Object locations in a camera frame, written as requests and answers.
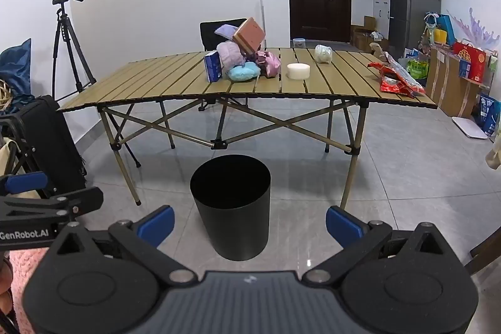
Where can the black tripod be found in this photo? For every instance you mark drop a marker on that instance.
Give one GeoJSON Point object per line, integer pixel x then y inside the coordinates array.
{"type": "Point", "coordinates": [66, 40]}

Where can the green bag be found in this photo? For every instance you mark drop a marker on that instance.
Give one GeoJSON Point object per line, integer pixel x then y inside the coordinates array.
{"type": "Point", "coordinates": [418, 69]}

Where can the small cardboard boxes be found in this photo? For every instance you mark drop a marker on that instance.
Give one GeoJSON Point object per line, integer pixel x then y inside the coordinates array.
{"type": "Point", "coordinates": [366, 34]}

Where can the pink satin pouch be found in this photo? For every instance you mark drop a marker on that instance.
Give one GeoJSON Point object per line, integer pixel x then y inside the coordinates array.
{"type": "Point", "coordinates": [270, 63]}

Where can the clear plastic container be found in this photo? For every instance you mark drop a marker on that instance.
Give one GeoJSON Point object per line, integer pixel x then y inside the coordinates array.
{"type": "Point", "coordinates": [299, 42]}

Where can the red snack bag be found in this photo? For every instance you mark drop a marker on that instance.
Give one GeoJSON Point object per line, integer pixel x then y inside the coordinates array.
{"type": "Point", "coordinates": [395, 69]}
{"type": "Point", "coordinates": [393, 87]}

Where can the purple fluffy towel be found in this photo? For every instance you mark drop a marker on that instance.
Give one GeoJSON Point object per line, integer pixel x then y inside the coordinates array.
{"type": "Point", "coordinates": [229, 54]}

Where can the white round container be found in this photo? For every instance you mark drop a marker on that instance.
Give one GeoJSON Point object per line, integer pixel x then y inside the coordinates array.
{"type": "Point", "coordinates": [298, 71]}

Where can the yellow gift bag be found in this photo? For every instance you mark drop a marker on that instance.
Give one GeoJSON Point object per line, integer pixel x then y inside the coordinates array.
{"type": "Point", "coordinates": [440, 36]}

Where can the red gift bag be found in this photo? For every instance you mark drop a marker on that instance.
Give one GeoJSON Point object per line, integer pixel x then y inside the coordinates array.
{"type": "Point", "coordinates": [469, 62]}

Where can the orange sponge block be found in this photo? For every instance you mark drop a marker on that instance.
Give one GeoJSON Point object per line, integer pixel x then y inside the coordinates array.
{"type": "Point", "coordinates": [250, 34]}

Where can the pink fluffy rug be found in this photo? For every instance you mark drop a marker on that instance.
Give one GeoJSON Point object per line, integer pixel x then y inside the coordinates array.
{"type": "Point", "coordinates": [25, 267]}

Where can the purple coral decoration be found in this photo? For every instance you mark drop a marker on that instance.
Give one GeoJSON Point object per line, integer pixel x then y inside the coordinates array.
{"type": "Point", "coordinates": [475, 28]}

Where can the cream cloth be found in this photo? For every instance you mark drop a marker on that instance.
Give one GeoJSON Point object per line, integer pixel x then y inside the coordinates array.
{"type": "Point", "coordinates": [494, 154]}

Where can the black suitcase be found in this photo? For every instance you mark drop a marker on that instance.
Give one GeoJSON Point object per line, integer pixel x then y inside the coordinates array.
{"type": "Point", "coordinates": [51, 146]}

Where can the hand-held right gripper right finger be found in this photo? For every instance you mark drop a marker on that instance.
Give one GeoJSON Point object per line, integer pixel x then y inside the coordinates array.
{"type": "Point", "coordinates": [344, 226]}

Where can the dark wooden furniture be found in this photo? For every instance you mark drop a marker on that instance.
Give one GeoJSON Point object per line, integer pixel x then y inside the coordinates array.
{"type": "Point", "coordinates": [487, 255]}

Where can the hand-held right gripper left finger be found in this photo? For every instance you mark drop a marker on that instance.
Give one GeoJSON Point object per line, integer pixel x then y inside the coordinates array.
{"type": "Point", "coordinates": [158, 224]}

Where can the white mop pole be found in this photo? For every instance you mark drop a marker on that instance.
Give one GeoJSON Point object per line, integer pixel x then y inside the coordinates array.
{"type": "Point", "coordinates": [263, 16]}

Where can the tan folding table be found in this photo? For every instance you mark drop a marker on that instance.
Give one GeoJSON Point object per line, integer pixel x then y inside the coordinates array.
{"type": "Point", "coordinates": [332, 75]}

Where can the black folding chair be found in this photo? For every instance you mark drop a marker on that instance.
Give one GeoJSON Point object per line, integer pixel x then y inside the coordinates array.
{"type": "Point", "coordinates": [211, 30]}

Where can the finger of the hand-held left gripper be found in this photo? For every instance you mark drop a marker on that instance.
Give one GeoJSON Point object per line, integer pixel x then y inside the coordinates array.
{"type": "Point", "coordinates": [86, 199]}
{"type": "Point", "coordinates": [25, 182]}

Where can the blue gift bag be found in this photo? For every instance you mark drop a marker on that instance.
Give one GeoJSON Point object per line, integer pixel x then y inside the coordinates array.
{"type": "Point", "coordinates": [448, 24]}

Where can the large cardboard box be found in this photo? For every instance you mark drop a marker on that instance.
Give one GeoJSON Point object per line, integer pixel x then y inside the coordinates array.
{"type": "Point", "coordinates": [450, 83]}

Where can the light blue plush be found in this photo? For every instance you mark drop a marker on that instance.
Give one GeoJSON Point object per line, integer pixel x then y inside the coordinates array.
{"type": "Point", "coordinates": [242, 71]}

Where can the white bathroom scale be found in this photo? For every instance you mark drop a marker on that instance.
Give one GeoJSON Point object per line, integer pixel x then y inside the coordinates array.
{"type": "Point", "coordinates": [469, 127]}

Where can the blue box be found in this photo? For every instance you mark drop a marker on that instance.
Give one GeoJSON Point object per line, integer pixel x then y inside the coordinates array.
{"type": "Point", "coordinates": [213, 67]}

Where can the crumpled clear plastic bag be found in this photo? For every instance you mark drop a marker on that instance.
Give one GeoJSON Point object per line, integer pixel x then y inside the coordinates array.
{"type": "Point", "coordinates": [323, 54]}

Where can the black trash bin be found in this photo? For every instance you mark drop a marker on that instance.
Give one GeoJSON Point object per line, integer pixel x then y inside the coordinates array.
{"type": "Point", "coordinates": [235, 224]}

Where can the blue printed sack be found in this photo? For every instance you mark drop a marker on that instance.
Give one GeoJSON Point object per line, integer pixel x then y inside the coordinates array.
{"type": "Point", "coordinates": [489, 114]}

